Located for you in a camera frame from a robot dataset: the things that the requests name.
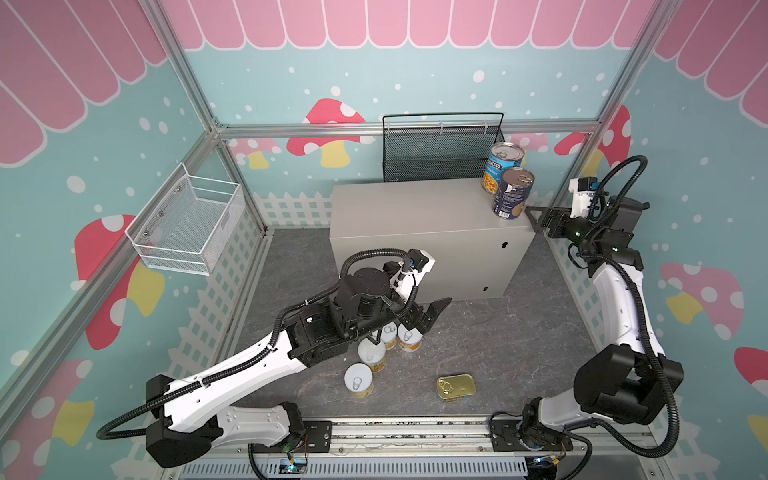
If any yellow can white lid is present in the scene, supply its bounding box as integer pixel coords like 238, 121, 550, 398
397, 325, 423, 351
380, 322, 398, 350
357, 338, 387, 373
344, 363, 374, 398

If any dark navy label can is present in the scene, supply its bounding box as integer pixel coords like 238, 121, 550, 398
493, 167, 535, 220

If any blue Progresso soup can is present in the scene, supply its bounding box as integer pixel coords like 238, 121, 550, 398
482, 142, 525, 194

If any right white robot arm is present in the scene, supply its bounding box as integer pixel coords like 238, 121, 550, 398
487, 155, 684, 479

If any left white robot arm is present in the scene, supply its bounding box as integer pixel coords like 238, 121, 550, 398
96, 248, 451, 468

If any grey metal cabinet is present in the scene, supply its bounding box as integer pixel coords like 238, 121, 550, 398
329, 178, 534, 304

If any yellow can white lid front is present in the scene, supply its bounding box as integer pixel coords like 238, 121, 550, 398
344, 363, 374, 398

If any gold rectangular sardine tin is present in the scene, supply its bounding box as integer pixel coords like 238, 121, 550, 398
436, 373, 477, 402

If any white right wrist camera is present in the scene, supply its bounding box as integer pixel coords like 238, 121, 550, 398
568, 177, 599, 219

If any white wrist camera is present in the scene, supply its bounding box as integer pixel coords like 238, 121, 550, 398
568, 177, 599, 219
390, 249, 435, 303

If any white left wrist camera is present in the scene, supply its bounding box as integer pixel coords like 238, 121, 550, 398
390, 249, 435, 303

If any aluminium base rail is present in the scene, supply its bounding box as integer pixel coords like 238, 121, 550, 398
245, 412, 594, 479

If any black mesh wire basket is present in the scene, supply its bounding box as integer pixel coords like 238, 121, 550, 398
382, 112, 504, 183

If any white mesh wire basket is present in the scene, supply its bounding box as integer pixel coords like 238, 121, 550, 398
125, 164, 246, 276

